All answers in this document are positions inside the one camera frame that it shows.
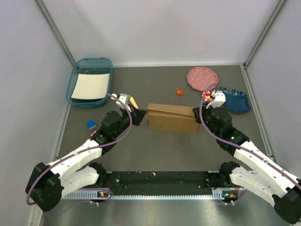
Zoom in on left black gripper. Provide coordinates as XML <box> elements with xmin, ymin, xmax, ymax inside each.
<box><xmin>113</xmin><ymin>104</ymin><xmax>148</xmax><ymax>138</ymax></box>

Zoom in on dark blue leaf dish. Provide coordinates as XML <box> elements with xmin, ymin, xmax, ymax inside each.
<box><xmin>220</xmin><ymin>87</ymin><xmax>251</xmax><ymax>114</ymax></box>

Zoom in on aluminium frame rail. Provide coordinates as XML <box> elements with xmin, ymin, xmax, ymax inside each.
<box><xmin>63</xmin><ymin>184</ymin><xmax>245</xmax><ymax>203</ymax></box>

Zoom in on teal plastic bin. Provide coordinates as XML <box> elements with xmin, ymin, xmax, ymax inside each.
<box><xmin>66</xmin><ymin>57</ymin><xmax>113</xmax><ymax>108</ymax></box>

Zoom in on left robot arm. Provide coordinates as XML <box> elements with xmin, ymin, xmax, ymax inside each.
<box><xmin>25</xmin><ymin>106</ymin><xmax>146</xmax><ymax>212</ymax></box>

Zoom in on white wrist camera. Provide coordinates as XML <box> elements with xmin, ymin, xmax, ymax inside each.
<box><xmin>206</xmin><ymin>90</ymin><xmax>226</xmax><ymax>109</ymax></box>
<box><xmin>112</xmin><ymin>93</ymin><xmax>131</xmax><ymax>110</ymax></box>

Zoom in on brown cardboard box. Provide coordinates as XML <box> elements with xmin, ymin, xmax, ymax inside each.
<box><xmin>147</xmin><ymin>103</ymin><xmax>199</xmax><ymax>134</ymax></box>

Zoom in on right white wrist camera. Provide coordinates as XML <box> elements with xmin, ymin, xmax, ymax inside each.
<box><xmin>206</xmin><ymin>90</ymin><xmax>226</xmax><ymax>109</ymax></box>

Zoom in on orange glitter maple leaf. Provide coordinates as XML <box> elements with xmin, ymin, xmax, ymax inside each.
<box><xmin>176</xmin><ymin>89</ymin><xmax>184</xmax><ymax>96</ymax></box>

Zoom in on small blue scraper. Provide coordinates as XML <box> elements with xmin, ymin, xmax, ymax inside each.
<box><xmin>87</xmin><ymin>121</ymin><xmax>96</xmax><ymax>130</ymax></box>

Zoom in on white paper sheet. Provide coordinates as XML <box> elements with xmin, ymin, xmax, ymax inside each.
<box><xmin>71</xmin><ymin>73</ymin><xmax>110</xmax><ymax>100</ymax></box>

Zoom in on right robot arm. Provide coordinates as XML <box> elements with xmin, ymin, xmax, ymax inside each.
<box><xmin>193</xmin><ymin>107</ymin><xmax>301</xmax><ymax>225</ymax></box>

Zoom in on pink flower toy right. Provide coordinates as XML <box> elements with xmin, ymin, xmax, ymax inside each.
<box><xmin>202</xmin><ymin>91</ymin><xmax>212</xmax><ymax>102</ymax></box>

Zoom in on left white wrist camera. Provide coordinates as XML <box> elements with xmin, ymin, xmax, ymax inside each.
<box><xmin>112</xmin><ymin>93</ymin><xmax>131</xmax><ymax>110</ymax></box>

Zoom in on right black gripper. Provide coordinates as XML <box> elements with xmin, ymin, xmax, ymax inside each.
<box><xmin>192</xmin><ymin>101</ymin><xmax>220</xmax><ymax>138</ymax></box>

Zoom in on yellow highlighter marker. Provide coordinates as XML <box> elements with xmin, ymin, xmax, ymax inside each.
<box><xmin>130</xmin><ymin>97</ymin><xmax>139</xmax><ymax>109</ymax></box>

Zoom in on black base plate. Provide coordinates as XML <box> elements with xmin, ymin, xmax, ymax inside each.
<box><xmin>79</xmin><ymin>170</ymin><xmax>250</xmax><ymax>189</ymax></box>

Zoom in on pink polka dot plate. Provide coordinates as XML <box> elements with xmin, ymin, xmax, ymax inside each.
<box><xmin>186</xmin><ymin>67</ymin><xmax>219</xmax><ymax>91</ymax></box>

